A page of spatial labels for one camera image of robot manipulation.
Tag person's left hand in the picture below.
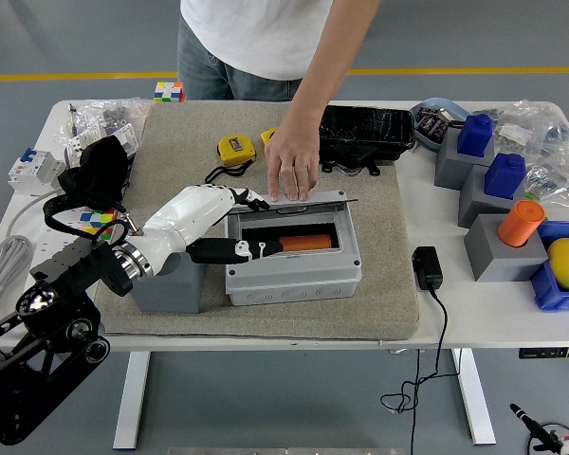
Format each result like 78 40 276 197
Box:
264 123 321 203

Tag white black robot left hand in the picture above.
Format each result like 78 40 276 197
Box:
135 184 285 279

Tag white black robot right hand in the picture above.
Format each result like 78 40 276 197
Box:
509 402 565 455

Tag orange cylinder battery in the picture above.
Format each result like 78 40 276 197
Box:
496 198 547 248
281 233 334 253

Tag grey junction box clear lid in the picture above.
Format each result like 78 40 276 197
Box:
224 189 363 307

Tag white table leg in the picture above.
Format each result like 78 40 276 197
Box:
112 350 152 450
450 347 497 446

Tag black table control panel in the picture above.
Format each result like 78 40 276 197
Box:
518 346 569 359

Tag grey block with round hole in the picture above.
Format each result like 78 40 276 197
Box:
130 253 209 315

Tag black plastic tray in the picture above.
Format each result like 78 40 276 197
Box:
318 104 416 177

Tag white printed package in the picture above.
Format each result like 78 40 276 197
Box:
65 121 139 165

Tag white power strip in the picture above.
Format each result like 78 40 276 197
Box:
30 201 101 274

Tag white-faced colourful puzzle cube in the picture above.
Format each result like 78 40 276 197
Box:
153 81 187 103

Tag blue plastic bin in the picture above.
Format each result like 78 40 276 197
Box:
529 220 569 313

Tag person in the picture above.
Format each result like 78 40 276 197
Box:
175 0 336 101

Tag clear bags of screws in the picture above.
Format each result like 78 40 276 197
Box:
51 97 153 148

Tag grey-brown mat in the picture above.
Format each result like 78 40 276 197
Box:
90 101 419 340

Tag dark printed packet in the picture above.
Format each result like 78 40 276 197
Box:
415 106 450 142

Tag light blue bowl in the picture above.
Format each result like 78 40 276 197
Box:
410 97 470 153

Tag white circuit breaker blue lever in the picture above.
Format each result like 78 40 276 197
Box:
7 147 65 196

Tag grey block holder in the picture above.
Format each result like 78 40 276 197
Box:
433 127 497 191
463 212 549 282
456 164 526 228

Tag blue bottle-shaped block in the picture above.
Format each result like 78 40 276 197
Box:
456 113 495 157
483 152 526 200

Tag clear bag of parts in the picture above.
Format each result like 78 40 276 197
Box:
495 98 569 153
523 141 569 222

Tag yellow tape measure black strap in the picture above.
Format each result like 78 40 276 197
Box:
204 135 257 185

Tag black power adapter with cord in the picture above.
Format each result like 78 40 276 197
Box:
377 245 462 455

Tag grey-white power strip cable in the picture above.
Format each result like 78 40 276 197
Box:
0 187 65 333

